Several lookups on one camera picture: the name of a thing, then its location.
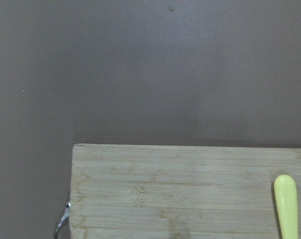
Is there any yellow plastic knife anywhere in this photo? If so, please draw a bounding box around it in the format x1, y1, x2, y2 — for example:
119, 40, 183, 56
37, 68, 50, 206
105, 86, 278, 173
274, 175, 299, 239

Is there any bamboo cutting board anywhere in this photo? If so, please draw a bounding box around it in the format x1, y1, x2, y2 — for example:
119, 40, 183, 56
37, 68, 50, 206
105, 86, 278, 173
69, 143, 301, 239

